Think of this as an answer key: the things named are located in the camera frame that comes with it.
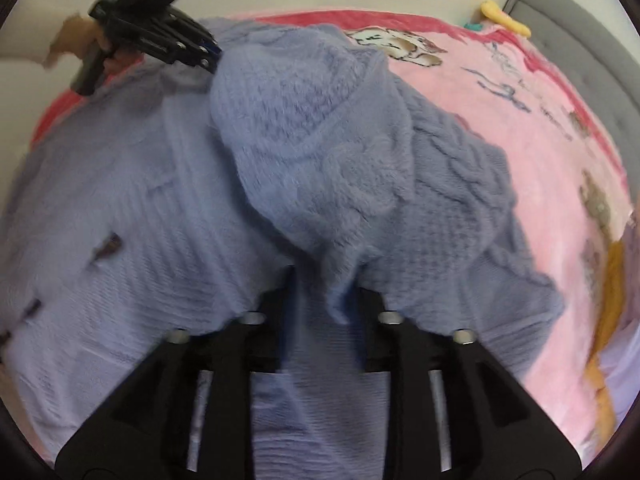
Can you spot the grey upholstered headboard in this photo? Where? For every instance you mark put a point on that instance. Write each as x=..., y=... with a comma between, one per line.
x=575, y=45

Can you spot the pink printed blanket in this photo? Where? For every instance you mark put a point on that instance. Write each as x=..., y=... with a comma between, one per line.
x=530, y=125

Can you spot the yellow plush toy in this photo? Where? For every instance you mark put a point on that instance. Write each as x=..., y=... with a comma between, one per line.
x=502, y=17

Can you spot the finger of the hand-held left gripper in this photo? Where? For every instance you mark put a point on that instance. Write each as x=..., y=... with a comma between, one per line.
x=197, y=35
x=180, y=55

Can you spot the teal plush toy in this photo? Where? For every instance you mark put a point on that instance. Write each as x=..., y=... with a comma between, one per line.
x=471, y=26

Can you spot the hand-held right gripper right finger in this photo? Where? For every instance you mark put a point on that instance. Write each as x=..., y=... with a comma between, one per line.
x=372, y=330

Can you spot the orange cloth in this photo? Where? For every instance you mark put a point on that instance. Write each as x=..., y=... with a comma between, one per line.
x=612, y=300

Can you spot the person's left hand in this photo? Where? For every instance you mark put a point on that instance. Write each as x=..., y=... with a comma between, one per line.
x=75, y=35

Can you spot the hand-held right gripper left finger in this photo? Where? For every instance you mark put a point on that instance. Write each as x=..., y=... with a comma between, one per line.
x=287, y=310

